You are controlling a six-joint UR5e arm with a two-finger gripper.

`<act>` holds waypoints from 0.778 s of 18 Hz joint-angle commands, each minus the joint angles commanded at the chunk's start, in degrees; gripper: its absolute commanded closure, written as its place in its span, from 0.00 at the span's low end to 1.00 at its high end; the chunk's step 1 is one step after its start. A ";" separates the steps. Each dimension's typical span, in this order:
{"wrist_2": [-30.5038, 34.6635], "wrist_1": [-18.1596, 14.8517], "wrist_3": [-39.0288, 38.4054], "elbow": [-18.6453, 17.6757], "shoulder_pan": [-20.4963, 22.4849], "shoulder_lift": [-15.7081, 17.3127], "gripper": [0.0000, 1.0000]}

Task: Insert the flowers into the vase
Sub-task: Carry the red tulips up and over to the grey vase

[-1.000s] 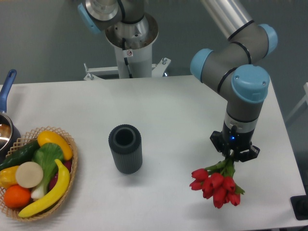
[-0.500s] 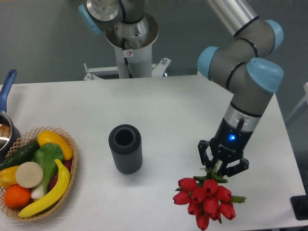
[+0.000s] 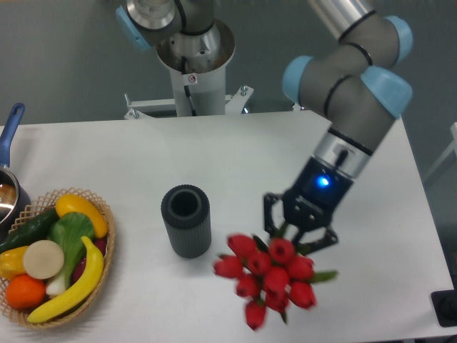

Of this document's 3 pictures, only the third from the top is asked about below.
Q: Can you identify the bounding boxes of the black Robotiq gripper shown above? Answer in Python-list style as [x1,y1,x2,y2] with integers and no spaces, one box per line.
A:
[263,157,353,254]

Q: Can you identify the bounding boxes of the red tulip bouquet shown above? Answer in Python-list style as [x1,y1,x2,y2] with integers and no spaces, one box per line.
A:
[213,223,338,331]

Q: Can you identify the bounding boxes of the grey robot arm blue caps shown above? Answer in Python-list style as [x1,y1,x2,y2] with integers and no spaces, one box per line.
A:
[116,1,413,254]

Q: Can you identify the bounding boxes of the dark grey ribbed vase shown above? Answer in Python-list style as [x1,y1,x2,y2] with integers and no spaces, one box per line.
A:
[161,184,212,259]

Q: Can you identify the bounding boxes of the black device at edge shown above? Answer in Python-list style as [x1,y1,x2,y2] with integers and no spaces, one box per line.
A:
[431,289,456,327]

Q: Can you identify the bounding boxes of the purple red vegetable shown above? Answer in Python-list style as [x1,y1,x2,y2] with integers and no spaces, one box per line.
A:
[71,237,107,284]

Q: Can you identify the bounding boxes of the yellow banana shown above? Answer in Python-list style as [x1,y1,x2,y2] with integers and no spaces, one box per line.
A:
[27,236,104,324]

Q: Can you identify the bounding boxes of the green bok choy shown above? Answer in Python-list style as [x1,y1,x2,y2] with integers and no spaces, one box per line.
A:
[46,212,94,298]

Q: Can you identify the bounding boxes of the beige round disc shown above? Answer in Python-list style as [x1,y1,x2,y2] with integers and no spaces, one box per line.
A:
[23,240,64,279]

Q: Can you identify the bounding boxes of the dark green cucumber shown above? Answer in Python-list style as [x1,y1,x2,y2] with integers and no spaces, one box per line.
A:
[1,208,59,253]

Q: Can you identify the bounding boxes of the orange fruit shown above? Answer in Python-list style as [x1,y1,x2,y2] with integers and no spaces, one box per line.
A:
[5,274,46,309]

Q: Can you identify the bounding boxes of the yellow bell pepper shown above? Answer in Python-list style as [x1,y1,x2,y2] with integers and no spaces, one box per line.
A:
[0,246,29,280]

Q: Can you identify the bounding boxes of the woven wicker basket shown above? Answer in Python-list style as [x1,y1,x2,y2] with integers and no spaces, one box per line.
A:
[1,187,116,329]

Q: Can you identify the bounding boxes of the white frame at right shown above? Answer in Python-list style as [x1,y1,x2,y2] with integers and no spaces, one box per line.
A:
[423,122,456,185]

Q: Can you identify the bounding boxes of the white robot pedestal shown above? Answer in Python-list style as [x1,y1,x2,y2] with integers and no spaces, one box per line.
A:
[124,19,254,119]

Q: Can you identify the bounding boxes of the blue handled saucepan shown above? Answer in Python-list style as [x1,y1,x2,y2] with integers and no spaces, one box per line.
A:
[1,103,31,242]

